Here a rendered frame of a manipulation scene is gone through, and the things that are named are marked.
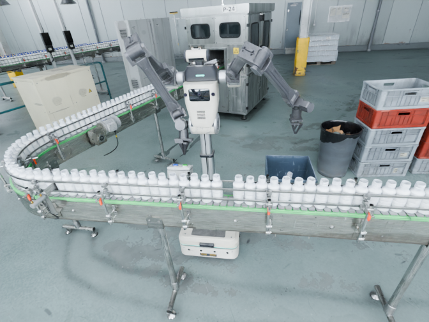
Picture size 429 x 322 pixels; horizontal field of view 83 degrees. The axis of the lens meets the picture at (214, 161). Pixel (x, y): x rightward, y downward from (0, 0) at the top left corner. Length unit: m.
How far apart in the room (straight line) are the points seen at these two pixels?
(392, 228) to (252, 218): 0.69
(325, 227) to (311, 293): 0.92
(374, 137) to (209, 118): 2.17
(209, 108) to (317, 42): 8.92
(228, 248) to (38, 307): 1.57
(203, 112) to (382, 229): 1.24
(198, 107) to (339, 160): 2.06
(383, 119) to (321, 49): 7.44
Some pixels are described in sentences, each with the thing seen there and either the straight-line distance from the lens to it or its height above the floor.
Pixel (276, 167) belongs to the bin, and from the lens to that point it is 1.92.
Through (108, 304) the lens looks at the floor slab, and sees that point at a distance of 2.34.
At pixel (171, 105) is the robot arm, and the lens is 1.39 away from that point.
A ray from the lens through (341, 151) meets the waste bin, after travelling 3.21.
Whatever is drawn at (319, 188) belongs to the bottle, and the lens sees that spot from 1.30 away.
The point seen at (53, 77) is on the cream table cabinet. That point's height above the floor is 1.13.
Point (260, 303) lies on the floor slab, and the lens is 2.15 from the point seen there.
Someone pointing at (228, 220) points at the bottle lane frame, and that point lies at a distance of 1.38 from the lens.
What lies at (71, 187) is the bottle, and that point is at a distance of 1.67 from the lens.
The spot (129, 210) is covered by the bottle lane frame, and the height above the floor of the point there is 0.93.
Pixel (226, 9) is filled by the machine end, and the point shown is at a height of 1.93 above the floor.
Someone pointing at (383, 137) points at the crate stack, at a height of 0.56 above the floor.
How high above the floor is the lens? 1.89
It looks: 31 degrees down
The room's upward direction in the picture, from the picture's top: 4 degrees counter-clockwise
